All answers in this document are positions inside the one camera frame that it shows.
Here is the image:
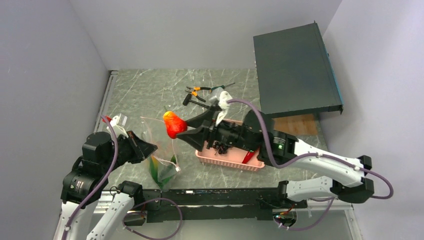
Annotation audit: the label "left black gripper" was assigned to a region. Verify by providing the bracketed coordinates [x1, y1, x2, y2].
[101, 129, 158, 173]

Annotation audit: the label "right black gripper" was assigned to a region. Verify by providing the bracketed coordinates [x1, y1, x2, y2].
[177, 104, 258, 153]

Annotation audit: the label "red tomato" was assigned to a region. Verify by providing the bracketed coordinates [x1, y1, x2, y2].
[162, 111, 188, 139]

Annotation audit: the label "green cucumber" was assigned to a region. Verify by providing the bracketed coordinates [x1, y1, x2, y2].
[154, 154, 179, 192]

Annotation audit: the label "clear zip top bag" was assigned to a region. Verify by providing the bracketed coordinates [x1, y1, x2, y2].
[141, 116, 182, 190]

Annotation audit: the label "pink plastic basket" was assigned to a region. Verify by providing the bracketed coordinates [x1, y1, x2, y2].
[194, 118, 266, 172]

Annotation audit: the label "green red mango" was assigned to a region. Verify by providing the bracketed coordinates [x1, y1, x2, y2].
[148, 155, 159, 184]

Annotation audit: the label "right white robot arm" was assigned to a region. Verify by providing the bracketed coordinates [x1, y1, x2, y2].
[166, 106, 375, 208]

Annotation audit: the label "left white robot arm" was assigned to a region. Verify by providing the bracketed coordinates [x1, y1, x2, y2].
[53, 131, 158, 240]

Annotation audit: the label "dark grape bunch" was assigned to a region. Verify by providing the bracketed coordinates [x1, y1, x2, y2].
[212, 141, 232, 155]

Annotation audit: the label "black hammer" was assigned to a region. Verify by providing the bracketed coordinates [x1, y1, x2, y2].
[182, 93, 210, 109]

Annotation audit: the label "red chili pepper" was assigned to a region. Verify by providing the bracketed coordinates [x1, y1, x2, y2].
[241, 149, 259, 166]

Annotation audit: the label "wooden board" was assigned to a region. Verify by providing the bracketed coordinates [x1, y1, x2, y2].
[273, 114, 318, 136]

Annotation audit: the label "dark green metal box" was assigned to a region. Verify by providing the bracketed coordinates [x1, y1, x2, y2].
[253, 22, 344, 118]

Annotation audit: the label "orange handled pliers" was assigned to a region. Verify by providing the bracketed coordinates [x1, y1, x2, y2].
[185, 86, 212, 103]

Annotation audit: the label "green handled screwdriver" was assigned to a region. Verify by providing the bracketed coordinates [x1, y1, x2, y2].
[210, 82, 235, 94]

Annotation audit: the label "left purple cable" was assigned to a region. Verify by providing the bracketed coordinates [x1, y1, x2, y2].
[61, 114, 183, 240]

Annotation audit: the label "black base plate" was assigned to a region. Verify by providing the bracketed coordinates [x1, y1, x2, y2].
[143, 187, 308, 223]

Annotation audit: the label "aluminium frame rail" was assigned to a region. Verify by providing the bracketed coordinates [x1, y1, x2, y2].
[52, 187, 365, 240]

